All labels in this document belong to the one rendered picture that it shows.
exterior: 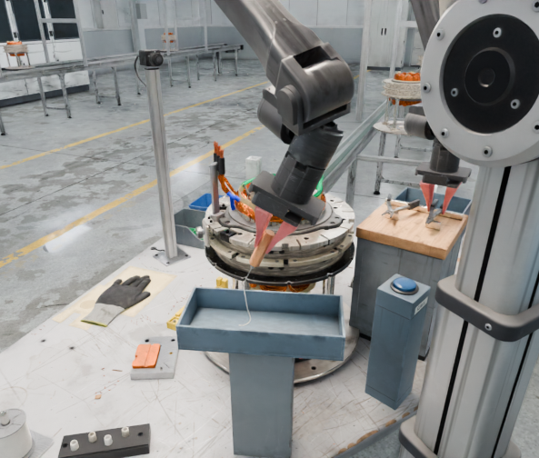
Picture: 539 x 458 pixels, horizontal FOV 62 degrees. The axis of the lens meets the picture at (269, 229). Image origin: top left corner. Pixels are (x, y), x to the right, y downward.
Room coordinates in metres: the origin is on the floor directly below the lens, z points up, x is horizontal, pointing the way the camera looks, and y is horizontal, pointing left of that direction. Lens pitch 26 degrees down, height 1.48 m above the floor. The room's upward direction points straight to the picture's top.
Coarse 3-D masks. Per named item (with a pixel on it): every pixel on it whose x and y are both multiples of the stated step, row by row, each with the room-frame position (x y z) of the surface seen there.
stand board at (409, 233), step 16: (384, 208) 0.98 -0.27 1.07; (368, 224) 0.89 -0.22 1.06; (384, 224) 0.89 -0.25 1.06; (400, 224) 0.89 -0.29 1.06; (416, 224) 0.89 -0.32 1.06; (448, 224) 0.89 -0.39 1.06; (464, 224) 0.92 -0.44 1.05; (384, 240) 0.84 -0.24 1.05; (400, 240) 0.82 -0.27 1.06; (416, 240) 0.81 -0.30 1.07; (432, 240) 0.81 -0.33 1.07; (448, 240) 0.81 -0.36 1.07; (432, 256) 0.79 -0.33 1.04
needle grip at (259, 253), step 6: (264, 234) 0.58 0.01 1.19; (270, 234) 0.58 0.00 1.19; (264, 240) 0.58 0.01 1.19; (270, 240) 0.58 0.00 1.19; (258, 246) 0.58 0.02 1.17; (264, 246) 0.58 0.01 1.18; (258, 252) 0.58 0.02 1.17; (264, 252) 0.58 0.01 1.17; (252, 258) 0.58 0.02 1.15; (258, 258) 0.58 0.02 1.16; (252, 264) 0.58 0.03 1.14; (258, 264) 0.58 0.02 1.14
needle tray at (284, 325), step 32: (224, 288) 0.63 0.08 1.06; (192, 320) 0.60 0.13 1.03; (224, 320) 0.60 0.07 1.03; (256, 320) 0.60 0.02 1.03; (288, 320) 0.60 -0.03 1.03; (320, 320) 0.60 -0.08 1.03; (224, 352) 0.53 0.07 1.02; (256, 352) 0.52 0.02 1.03; (288, 352) 0.52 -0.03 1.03; (320, 352) 0.51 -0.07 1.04; (256, 384) 0.54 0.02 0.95; (288, 384) 0.53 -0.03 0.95; (256, 416) 0.54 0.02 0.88; (288, 416) 0.53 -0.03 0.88; (256, 448) 0.54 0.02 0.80; (288, 448) 0.53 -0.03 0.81
